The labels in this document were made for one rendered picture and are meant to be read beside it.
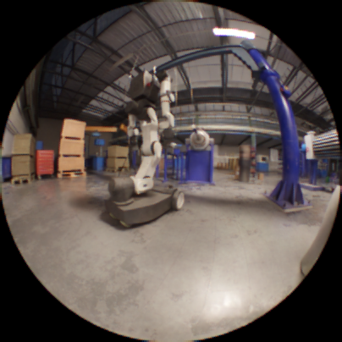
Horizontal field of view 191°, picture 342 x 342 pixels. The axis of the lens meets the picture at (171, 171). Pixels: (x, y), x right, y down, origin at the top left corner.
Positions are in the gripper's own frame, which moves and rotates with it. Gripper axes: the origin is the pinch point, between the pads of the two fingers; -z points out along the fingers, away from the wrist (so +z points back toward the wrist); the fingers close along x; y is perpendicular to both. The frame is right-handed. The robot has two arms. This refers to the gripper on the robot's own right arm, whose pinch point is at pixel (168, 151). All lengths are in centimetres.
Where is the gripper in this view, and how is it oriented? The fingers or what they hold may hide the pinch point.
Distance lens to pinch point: 88.6
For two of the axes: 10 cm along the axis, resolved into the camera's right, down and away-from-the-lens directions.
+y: -8.7, -0.6, 4.8
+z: -0.7, -9.7, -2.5
